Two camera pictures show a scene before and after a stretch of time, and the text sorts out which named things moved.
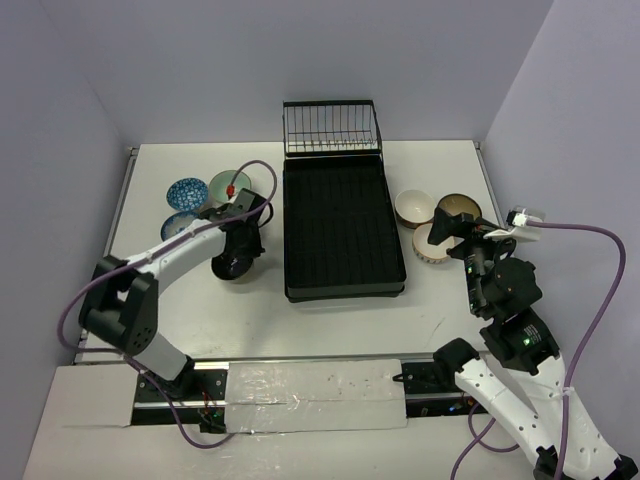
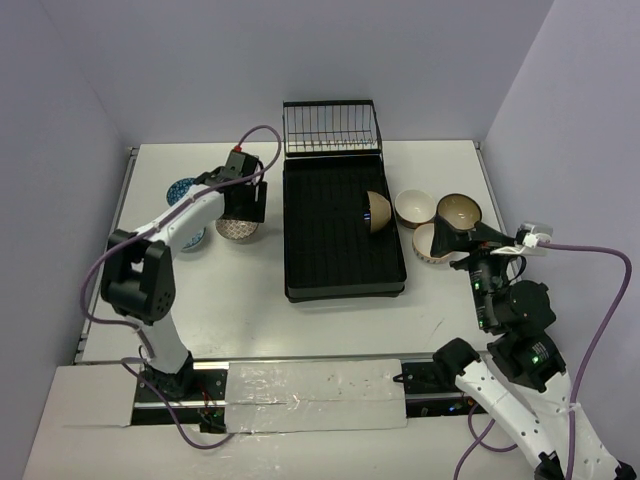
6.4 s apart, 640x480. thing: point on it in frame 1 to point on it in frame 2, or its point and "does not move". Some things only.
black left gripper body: (240, 245) to (245, 211)
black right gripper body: (475, 245) does not move
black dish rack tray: (340, 233) does not move
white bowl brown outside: (414, 207) does not move
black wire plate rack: (331, 128) does not move
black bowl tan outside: (229, 267) to (380, 211)
